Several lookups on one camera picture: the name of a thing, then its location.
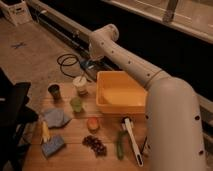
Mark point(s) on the white cardboard box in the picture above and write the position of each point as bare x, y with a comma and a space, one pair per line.
17, 13

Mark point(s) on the silver metal fork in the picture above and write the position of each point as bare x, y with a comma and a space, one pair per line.
85, 73

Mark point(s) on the yellow banana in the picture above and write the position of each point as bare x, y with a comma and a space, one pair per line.
45, 132

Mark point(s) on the blue sponge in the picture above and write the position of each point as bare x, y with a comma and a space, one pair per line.
52, 146

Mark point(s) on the dark metal cup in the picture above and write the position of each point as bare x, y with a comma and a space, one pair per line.
54, 90

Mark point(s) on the orange round fruit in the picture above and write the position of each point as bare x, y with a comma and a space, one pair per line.
93, 124

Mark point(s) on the white paper cup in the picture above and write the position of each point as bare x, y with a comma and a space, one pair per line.
80, 85

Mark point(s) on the yellow plastic bin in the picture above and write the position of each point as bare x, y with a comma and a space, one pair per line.
118, 93

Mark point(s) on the blue grey cloth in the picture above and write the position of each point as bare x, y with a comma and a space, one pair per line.
55, 118

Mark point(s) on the green cucumber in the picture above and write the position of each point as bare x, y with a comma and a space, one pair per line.
119, 144

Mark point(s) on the green plastic cup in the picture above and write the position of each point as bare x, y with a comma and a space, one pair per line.
76, 104

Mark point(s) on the white handled brush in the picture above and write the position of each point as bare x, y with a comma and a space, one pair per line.
127, 126

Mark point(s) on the blue box on floor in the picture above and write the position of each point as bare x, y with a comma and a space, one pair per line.
87, 64

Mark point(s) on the black chair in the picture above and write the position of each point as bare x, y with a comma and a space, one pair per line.
14, 115

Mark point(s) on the dark grape bunch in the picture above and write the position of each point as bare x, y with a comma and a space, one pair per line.
96, 145

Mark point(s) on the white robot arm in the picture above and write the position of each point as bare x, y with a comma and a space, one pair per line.
174, 127

